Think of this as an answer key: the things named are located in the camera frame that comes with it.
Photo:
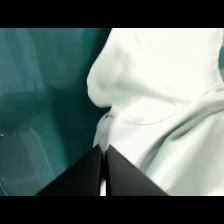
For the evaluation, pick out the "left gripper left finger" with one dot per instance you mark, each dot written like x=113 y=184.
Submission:
x=81 y=176

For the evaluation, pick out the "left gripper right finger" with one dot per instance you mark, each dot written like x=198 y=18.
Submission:
x=126 y=178

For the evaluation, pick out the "white shirt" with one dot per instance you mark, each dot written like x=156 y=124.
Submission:
x=166 y=100

